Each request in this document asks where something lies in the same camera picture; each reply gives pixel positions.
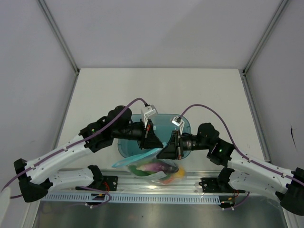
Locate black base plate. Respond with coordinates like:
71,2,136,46
76,173,118,191
199,177,230,193

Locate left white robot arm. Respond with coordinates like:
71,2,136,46
14,105,164,202

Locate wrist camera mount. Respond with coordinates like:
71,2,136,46
141,105,158,128
171,116,185,134

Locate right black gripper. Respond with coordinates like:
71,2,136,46
157,130,211,161

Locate yellow round fruit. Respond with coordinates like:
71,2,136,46
175,167,186,178

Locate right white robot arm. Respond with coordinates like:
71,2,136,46
157,123,304,216

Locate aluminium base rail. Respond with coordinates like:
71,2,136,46
32,169,292,193

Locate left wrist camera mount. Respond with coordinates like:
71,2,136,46
141,105,158,128

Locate clear zip top bag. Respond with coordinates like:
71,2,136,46
112,149,186,185

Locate aluminium frame post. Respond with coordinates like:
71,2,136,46
243,0,291,76
36,0,80,74

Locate purple eggplant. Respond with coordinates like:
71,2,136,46
137,162,178,173

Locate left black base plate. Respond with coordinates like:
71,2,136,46
76,173,118,191

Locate left aluminium frame post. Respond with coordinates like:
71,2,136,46
36,0,80,74

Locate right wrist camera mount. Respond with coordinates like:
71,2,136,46
171,116,185,134

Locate white slotted cable duct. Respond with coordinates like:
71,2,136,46
42,192,233,205

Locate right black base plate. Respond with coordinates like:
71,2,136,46
199,177,230,193

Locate teal plastic tray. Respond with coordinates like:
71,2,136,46
118,114,178,158

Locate right aluminium frame post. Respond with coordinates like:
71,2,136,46
243,0,291,76

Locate dark green chili pepper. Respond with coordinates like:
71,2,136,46
128,165,155,177

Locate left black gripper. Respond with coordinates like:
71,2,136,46
113,117,163,150

